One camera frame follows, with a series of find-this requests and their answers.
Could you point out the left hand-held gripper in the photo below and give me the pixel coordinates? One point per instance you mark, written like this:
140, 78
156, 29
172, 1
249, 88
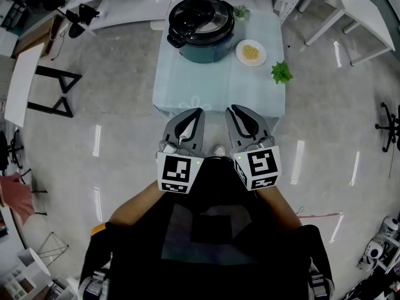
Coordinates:
176, 172

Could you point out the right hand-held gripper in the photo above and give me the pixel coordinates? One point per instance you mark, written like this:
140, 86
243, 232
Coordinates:
259, 166

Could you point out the grey-blue pressure cooker pot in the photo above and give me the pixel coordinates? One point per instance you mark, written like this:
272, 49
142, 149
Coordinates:
207, 50

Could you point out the black pressure cooker lid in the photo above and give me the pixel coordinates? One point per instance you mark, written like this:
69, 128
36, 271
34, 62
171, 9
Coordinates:
200, 14

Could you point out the person's left forearm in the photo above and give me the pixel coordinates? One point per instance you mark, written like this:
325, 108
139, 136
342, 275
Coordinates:
137, 203

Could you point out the person's right forearm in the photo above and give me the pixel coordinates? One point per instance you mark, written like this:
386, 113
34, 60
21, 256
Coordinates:
278, 205

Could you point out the person's white shoe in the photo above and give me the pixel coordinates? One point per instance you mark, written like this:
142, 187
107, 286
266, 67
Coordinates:
219, 150

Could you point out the light blue tablecloth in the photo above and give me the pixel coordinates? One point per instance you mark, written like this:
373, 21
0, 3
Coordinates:
215, 86

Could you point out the bright green leafy plant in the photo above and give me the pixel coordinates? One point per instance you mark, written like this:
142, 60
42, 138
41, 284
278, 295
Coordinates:
282, 72

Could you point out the white round plate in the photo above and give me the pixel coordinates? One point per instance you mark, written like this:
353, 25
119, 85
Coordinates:
261, 59

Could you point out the yellow corn kernels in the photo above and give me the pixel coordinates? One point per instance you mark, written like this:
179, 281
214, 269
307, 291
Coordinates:
251, 52

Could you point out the pale green small plant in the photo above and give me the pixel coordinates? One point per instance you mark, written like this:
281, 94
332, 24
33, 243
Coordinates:
241, 12

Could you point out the person's black shirt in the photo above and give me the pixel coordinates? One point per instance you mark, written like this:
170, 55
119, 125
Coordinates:
206, 248

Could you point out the long white workbench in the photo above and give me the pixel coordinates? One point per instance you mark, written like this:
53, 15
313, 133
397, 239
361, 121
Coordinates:
125, 8

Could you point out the black office chair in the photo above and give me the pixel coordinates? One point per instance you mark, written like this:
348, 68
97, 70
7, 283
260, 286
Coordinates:
389, 127

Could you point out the white desk with white legs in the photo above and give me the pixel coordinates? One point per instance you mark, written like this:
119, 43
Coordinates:
359, 11

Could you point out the white table with black legs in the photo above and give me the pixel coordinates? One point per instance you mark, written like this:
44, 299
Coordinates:
25, 83

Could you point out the white and black robot head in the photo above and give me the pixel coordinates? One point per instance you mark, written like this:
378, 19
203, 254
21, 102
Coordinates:
389, 225
372, 252

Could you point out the red cloth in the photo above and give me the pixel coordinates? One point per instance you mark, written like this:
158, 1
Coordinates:
17, 195

